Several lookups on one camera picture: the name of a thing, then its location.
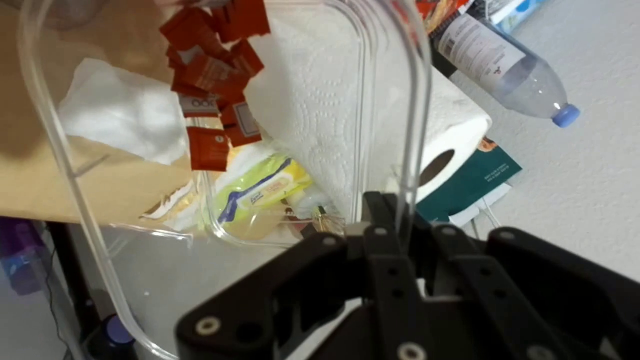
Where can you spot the yellow-green wipes packet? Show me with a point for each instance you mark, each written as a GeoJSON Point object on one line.
{"type": "Point", "coordinates": [265, 192]}

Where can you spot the dark green book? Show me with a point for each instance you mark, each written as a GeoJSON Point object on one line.
{"type": "Point", "coordinates": [470, 185]}

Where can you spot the white paper towel roll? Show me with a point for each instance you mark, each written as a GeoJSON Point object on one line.
{"type": "Point", "coordinates": [310, 100]}

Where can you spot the purple box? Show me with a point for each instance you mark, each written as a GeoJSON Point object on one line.
{"type": "Point", "coordinates": [22, 255]}

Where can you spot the light blue box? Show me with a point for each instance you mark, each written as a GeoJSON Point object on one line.
{"type": "Point", "coordinates": [515, 12]}

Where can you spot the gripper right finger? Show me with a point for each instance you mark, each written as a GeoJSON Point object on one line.
{"type": "Point", "coordinates": [560, 280]}

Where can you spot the heap of orange packets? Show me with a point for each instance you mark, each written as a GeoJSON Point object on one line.
{"type": "Point", "coordinates": [210, 75]}

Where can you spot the clear plastic bowl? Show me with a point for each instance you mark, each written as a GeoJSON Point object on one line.
{"type": "Point", "coordinates": [150, 280]}

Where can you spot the white and orange wrapper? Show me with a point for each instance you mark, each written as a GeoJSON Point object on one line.
{"type": "Point", "coordinates": [170, 202]}

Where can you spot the colourful snack packet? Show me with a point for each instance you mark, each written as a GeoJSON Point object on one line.
{"type": "Point", "coordinates": [435, 12]}

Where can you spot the clear plastic water bottle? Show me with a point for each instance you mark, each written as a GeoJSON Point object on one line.
{"type": "Point", "coordinates": [500, 65]}

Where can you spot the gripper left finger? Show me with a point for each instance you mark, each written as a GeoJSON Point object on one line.
{"type": "Point", "coordinates": [280, 280]}

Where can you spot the white crumpled tissue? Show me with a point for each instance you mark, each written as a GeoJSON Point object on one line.
{"type": "Point", "coordinates": [125, 115]}

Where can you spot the dark bottle with purple cap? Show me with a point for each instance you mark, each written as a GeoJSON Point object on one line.
{"type": "Point", "coordinates": [115, 340]}

